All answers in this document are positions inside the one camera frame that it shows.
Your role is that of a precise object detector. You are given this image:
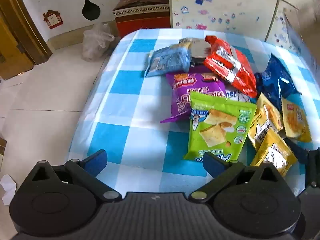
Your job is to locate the green snack packet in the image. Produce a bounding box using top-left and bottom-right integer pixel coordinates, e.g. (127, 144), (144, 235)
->
(183, 91), (257, 162)

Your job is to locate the wooden door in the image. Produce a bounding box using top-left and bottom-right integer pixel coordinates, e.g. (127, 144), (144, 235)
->
(0, 0), (53, 81)

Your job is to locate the wall socket with red sticker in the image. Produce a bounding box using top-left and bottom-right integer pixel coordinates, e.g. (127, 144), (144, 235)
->
(42, 10), (63, 30)

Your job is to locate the cream cabinet with stickers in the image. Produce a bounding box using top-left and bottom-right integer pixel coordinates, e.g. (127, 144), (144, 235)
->
(167, 0), (302, 46)

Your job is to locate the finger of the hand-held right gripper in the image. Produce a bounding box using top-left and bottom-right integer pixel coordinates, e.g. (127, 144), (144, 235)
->
(284, 137), (312, 165)

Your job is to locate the light blue snack packet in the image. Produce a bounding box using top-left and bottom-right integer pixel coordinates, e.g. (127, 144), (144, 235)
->
(144, 42), (192, 78)

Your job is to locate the black vase wall decal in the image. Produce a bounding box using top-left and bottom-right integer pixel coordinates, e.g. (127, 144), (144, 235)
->
(62, 0), (102, 20)

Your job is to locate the purple snack packet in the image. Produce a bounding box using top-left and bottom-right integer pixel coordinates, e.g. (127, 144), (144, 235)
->
(160, 71), (226, 124)

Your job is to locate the clear plastic bag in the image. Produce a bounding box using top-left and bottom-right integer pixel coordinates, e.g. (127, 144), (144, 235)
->
(82, 22), (115, 62)

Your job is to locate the white crumpled paper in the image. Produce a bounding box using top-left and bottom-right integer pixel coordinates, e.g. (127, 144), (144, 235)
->
(0, 174), (17, 206)

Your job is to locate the silver foil snack packet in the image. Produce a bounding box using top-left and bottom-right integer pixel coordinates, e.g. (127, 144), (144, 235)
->
(179, 37), (213, 65)

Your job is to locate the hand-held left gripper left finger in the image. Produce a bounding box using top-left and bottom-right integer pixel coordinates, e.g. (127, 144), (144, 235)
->
(25, 149), (123, 202)

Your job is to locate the dark blue snack packet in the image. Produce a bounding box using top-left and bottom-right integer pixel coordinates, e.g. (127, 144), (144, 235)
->
(254, 54), (303, 111)

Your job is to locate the blue white checked tablecloth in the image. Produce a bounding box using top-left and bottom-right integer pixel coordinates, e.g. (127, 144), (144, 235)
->
(65, 29), (320, 198)

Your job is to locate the red snack packet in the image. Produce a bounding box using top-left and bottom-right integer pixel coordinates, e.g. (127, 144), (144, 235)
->
(204, 35), (258, 98)

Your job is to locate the red patterned cardboard box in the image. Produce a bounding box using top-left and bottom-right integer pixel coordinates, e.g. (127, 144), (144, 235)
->
(112, 0), (172, 39)

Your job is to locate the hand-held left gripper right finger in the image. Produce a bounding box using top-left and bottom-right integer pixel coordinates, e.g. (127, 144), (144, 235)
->
(189, 152), (288, 202)

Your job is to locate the yellow snack packet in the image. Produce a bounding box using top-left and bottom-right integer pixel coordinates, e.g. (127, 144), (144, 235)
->
(250, 127), (298, 178)
(247, 92), (283, 151)
(281, 96), (312, 142)

